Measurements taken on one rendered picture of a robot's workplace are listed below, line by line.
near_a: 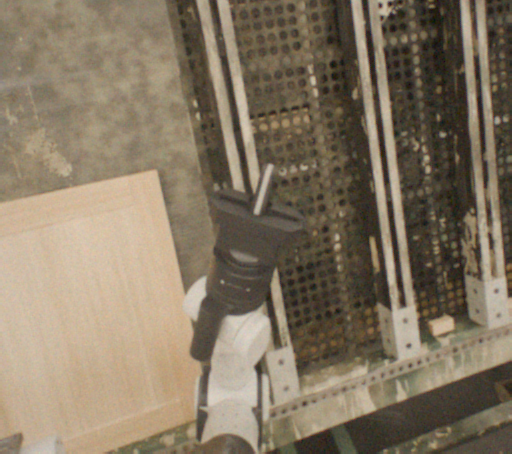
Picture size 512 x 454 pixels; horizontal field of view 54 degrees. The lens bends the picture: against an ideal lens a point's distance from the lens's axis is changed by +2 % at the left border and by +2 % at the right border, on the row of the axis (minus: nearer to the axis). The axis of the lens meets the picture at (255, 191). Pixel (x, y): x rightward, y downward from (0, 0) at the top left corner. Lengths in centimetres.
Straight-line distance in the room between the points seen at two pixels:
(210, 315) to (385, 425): 164
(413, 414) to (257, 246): 173
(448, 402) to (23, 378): 170
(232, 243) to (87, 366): 59
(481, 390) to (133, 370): 163
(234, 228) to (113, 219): 47
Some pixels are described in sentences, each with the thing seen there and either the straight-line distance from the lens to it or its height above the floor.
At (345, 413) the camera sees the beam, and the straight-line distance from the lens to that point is 133.
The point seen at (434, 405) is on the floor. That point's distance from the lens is 234.
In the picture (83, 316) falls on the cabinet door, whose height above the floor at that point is 115.
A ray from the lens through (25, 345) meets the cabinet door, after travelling 114.
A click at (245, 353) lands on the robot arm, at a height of 139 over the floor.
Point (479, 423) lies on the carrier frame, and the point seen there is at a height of 18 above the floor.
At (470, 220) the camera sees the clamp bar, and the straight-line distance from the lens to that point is 133.
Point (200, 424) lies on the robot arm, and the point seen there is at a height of 116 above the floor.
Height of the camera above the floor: 203
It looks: 43 degrees down
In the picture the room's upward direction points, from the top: straight up
